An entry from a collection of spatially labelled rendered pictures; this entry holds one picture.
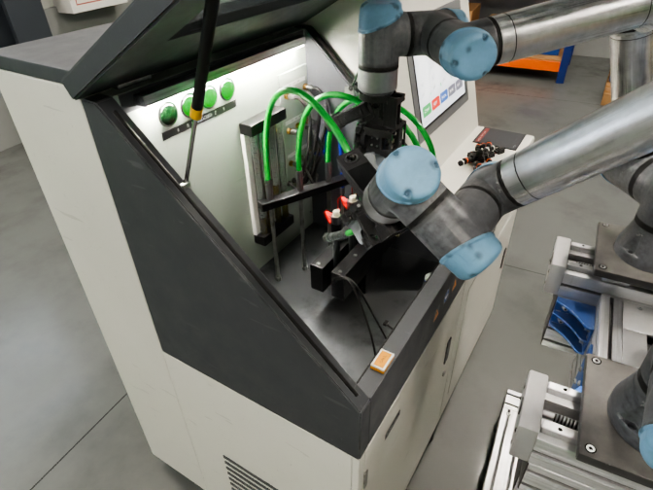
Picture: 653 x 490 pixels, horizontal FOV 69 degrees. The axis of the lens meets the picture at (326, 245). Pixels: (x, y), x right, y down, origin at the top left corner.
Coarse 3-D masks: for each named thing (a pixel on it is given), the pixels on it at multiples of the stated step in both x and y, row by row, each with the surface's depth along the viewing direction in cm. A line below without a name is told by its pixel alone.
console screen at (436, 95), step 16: (416, 64) 140; (432, 64) 150; (416, 80) 142; (432, 80) 151; (448, 80) 162; (416, 96) 143; (432, 96) 152; (448, 96) 163; (464, 96) 176; (416, 112) 144; (432, 112) 153; (448, 112) 164; (432, 128) 155
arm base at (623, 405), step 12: (636, 372) 75; (624, 384) 77; (636, 384) 73; (612, 396) 78; (624, 396) 75; (636, 396) 73; (612, 408) 77; (624, 408) 74; (636, 408) 72; (612, 420) 76; (624, 420) 74; (636, 420) 73; (624, 432) 74; (636, 432) 73; (636, 444) 72
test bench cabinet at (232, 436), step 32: (192, 384) 124; (192, 416) 136; (224, 416) 124; (256, 416) 114; (224, 448) 136; (256, 448) 124; (288, 448) 113; (320, 448) 105; (224, 480) 150; (256, 480) 135; (288, 480) 123; (320, 480) 113; (352, 480) 105
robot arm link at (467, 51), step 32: (576, 0) 74; (608, 0) 74; (640, 0) 74; (448, 32) 75; (480, 32) 71; (512, 32) 73; (544, 32) 74; (576, 32) 75; (608, 32) 77; (448, 64) 74; (480, 64) 73
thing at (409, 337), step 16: (432, 272) 123; (448, 272) 122; (432, 288) 117; (448, 288) 125; (416, 304) 113; (432, 304) 115; (448, 304) 132; (400, 320) 109; (416, 320) 109; (432, 320) 120; (400, 336) 105; (416, 336) 110; (400, 352) 102; (416, 352) 115; (368, 368) 98; (400, 368) 106; (368, 384) 95; (384, 384) 97; (400, 384) 110; (384, 400) 101; (384, 416) 106; (368, 432) 99
